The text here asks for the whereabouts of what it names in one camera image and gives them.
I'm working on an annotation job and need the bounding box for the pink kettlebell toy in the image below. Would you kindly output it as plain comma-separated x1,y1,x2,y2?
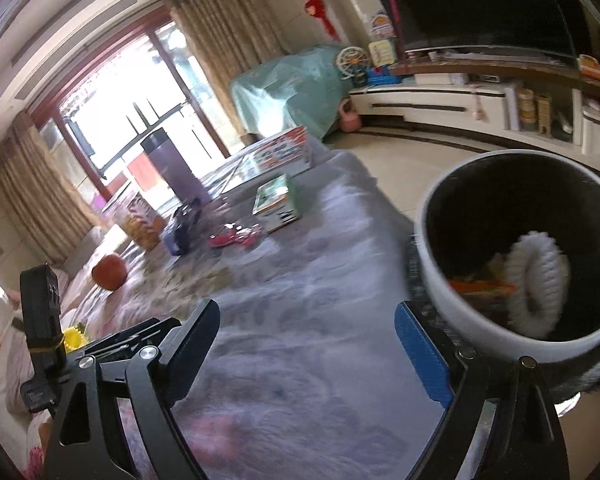
338,98,362,133

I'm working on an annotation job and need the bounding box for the red apple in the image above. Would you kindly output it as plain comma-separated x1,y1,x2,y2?
92,254,128,292

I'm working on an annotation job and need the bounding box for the dark blue plastic bag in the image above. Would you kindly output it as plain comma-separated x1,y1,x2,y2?
161,198,202,257

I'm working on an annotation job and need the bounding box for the teal covered furniture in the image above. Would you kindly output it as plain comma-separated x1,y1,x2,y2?
230,46,352,140

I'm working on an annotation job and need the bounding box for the green white small carton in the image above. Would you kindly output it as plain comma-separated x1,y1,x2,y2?
252,174,301,233

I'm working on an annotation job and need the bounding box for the ferris wheel toy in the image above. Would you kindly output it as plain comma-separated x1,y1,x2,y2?
335,46,370,79

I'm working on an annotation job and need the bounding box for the beige window curtain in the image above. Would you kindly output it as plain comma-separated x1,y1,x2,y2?
162,0,288,138

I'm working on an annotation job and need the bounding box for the pink plastic toy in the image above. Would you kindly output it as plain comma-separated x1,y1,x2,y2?
208,223,262,248

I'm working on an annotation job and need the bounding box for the purple thermos bottle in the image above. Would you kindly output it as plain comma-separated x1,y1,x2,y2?
140,128,211,206

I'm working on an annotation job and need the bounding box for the white foam net roll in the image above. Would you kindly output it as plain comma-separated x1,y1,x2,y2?
504,231,570,339

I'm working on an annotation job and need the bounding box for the white black-lined trash bin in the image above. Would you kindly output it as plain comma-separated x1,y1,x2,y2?
406,150,600,402

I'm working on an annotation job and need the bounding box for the floral grey table cloth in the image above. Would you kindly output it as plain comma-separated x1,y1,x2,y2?
61,151,441,479

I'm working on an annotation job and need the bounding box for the white TV cabinet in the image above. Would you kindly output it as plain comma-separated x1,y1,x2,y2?
350,82,600,162

